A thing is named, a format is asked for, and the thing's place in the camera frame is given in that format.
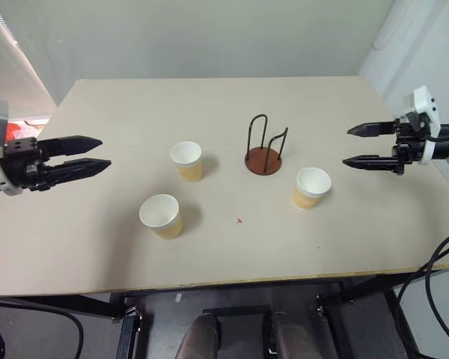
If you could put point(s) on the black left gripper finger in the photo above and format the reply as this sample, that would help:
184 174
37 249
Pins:
80 169
73 145

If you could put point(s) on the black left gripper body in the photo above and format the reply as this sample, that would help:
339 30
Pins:
20 164

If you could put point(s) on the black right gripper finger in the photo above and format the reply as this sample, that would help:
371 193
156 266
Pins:
372 162
374 129

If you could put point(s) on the white wall conduit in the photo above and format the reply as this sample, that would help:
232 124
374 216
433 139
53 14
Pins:
387 31

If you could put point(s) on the red plastic bag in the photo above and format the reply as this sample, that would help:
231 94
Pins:
13 131

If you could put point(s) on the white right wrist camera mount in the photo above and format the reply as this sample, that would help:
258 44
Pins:
423 102

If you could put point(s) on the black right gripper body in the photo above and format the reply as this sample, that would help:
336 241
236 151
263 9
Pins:
409 147

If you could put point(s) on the dark rounded shape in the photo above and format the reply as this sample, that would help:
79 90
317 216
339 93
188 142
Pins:
293 336
200 336

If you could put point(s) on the tan paper cup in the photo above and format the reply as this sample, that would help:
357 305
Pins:
187 164
162 220
310 190

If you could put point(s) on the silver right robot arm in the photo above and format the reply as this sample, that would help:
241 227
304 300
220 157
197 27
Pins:
446 149

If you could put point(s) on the black table frame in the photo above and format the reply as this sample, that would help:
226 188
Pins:
60 303

